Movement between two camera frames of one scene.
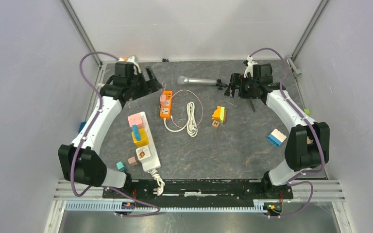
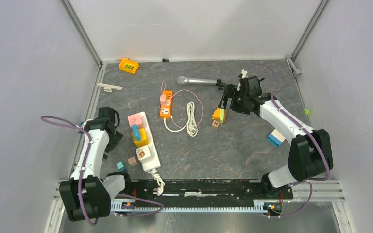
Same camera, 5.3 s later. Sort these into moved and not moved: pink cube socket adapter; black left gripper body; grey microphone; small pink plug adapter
Moved: black left gripper body
Not moved: pink cube socket adapter; small pink plug adapter; grey microphone
